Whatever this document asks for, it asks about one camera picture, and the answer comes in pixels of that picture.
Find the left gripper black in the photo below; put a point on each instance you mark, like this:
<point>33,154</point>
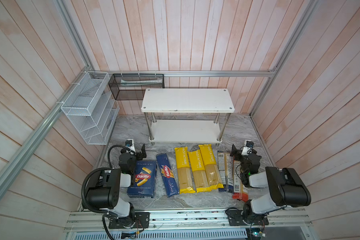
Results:
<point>139,154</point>

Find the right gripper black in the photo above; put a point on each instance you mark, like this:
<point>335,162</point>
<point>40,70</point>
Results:
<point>238,153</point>

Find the yellow pastatime spaghetti bag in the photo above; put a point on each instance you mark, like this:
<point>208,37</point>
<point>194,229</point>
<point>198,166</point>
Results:
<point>184,171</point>
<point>211,168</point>
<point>199,172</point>

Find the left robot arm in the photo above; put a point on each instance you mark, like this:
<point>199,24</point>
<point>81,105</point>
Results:
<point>100,191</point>

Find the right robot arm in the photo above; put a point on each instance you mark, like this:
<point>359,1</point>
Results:
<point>268,191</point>

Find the white two-tier shelf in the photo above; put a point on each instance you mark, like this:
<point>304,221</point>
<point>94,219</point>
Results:
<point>185,101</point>

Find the blue-end spaghetti bag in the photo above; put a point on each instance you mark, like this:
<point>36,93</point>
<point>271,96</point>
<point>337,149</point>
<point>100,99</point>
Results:
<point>225,166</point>

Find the blue Barilla rigatoni box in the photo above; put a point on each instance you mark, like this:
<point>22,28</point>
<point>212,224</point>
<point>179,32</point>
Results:
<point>144,180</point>

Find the red-end spaghetti bag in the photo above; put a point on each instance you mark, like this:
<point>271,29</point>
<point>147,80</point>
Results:
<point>240,191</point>

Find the blue Barilla spaghetti box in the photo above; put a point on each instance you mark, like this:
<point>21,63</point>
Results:
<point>167,174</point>

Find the black mesh basket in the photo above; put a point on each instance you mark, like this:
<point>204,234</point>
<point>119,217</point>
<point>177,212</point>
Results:
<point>131,87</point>

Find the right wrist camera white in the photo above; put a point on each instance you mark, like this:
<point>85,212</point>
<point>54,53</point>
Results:
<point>247,148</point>

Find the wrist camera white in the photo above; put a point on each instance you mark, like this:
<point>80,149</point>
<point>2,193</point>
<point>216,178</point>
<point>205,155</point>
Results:
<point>129,143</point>
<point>247,148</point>

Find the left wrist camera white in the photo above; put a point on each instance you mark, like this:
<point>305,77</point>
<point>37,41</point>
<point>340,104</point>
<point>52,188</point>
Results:
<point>129,143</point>

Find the white wire mesh organizer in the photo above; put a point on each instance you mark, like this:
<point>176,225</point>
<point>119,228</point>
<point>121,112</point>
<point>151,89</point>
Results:
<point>90,109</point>

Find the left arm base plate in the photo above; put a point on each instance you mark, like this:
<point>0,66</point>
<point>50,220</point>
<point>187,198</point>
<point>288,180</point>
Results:
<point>140,220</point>

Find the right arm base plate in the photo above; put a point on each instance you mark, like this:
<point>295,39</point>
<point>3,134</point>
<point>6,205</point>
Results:
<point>238,217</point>

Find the aluminium front rail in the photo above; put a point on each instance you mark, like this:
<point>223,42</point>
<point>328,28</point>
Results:
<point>191,219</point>

